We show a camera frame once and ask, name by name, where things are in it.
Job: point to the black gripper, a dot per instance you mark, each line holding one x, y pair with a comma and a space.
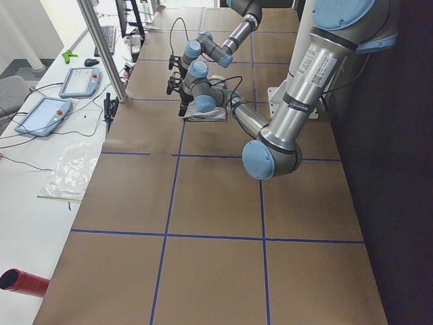
180, 63
185, 97

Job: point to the blue white striped shirt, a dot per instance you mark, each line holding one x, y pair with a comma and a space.
218, 114

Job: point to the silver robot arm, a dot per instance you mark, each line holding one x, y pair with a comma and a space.
251, 11
329, 32

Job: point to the black clamp tool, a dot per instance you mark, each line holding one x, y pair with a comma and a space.
110, 109

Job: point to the black keyboard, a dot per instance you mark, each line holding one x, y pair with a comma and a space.
109, 35

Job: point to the black computer mouse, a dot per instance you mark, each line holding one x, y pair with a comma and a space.
90, 62

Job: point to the upper blue teach pendant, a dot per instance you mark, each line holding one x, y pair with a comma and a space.
80, 82

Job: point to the blue teach pendant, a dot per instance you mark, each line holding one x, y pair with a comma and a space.
80, 82
45, 116

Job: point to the green plastic clamp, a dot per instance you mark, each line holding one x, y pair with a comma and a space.
68, 55

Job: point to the brown paper table cover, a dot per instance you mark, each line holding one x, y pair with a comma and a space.
172, 230

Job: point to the clear plastic bag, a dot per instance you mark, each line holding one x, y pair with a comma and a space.
72, 172

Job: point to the lower blue teach pendant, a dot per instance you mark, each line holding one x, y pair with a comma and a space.
45, 116

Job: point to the red cylinder tube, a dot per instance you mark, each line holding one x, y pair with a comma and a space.
18, 281

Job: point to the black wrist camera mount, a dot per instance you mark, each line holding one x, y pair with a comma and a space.
174, 85
173, 62

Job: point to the aluminium frame post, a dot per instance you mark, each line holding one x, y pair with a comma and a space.
94, 28

